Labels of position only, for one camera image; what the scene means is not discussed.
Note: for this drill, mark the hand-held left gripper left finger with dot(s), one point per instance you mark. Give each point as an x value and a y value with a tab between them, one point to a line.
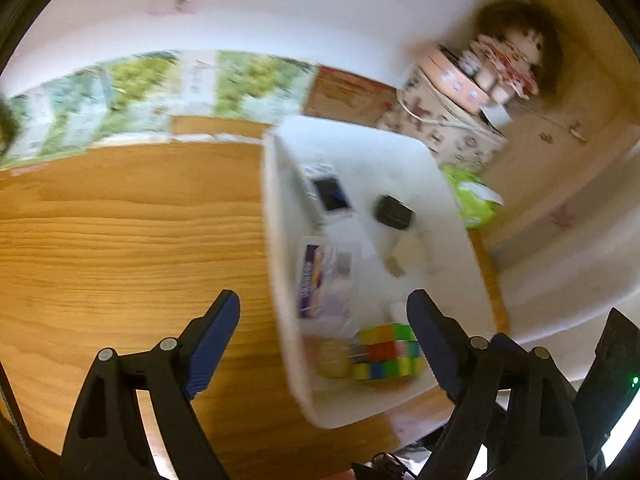
215	345

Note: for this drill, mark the green tissue pack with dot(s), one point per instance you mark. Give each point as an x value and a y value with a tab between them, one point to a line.
472	200

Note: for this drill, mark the white storage bin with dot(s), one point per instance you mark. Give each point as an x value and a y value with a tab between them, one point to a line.
360	160

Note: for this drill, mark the small white device with screen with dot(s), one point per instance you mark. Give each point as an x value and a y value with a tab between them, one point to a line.
332	195

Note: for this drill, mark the multicoloured puzzle cube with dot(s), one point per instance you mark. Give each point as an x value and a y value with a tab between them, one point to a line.
385	355

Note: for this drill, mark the black charger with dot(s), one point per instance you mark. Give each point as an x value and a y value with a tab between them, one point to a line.
395	212

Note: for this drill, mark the cream round disc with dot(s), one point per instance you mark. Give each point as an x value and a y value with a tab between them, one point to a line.
334	360

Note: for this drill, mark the cream rectangular block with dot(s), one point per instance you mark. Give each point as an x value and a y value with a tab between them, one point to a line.
407	255

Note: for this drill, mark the brown-haired doll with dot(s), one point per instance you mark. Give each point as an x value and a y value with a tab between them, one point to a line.
510	60

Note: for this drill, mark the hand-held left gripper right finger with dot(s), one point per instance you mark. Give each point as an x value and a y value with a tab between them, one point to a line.
432	345

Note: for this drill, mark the clear box with blue label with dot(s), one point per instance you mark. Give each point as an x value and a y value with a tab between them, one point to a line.
325	275

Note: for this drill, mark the white floral bedsheet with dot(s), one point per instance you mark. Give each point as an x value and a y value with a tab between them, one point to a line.
565	270

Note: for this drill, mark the patterned box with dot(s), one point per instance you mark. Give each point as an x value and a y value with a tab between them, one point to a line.
450	135

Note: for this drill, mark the pink box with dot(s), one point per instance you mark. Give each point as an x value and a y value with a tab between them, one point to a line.
450	77

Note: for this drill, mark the brown cardboard box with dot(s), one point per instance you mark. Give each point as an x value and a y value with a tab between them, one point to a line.
345	95

